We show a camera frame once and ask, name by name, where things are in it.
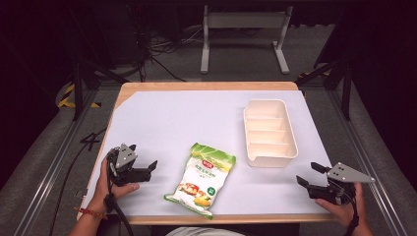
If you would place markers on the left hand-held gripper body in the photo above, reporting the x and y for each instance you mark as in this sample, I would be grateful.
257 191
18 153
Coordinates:
126 173

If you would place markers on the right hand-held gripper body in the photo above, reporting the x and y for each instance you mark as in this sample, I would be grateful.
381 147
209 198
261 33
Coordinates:
344 177

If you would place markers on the green and white snack bag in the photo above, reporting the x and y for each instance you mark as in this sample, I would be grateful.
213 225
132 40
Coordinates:
200 180

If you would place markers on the white divided plastic bin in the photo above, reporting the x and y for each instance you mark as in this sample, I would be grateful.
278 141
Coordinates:
270 134

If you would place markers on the person's left hand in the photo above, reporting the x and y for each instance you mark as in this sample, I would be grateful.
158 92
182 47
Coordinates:
101 191

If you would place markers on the person's right hand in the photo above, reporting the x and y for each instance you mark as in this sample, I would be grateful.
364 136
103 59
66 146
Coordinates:
341 212

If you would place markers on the white table mat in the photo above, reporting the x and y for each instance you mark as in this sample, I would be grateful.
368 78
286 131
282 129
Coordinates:
183 124

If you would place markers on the black metal stand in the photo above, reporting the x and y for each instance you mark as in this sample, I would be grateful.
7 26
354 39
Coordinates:
345 88
78 88

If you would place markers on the yellow and black floor tape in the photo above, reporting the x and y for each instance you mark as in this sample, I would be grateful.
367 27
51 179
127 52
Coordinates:
67 96

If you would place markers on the person's grey clothing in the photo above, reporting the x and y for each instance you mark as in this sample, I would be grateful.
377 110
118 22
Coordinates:
203 232

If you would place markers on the white metal stand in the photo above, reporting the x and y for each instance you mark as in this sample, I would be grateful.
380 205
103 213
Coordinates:
244 19

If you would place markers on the aluminium rail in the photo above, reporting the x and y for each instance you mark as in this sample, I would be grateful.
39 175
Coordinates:
373 170
49 183

